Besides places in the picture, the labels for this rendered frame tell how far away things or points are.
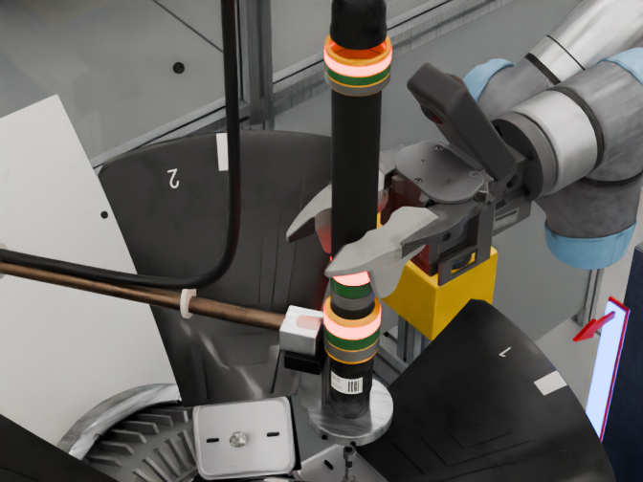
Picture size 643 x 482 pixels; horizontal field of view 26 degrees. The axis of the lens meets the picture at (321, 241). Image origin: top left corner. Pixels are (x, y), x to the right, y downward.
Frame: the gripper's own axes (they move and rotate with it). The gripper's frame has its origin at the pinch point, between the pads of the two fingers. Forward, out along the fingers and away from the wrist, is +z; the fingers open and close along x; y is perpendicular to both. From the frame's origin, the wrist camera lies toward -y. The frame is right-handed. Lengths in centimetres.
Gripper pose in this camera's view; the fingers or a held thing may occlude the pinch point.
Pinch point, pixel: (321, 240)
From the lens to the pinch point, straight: 99.5
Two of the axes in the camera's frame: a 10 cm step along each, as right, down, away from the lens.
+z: -8.0, 4.2, -4.4
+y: 0.1, 7.4, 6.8
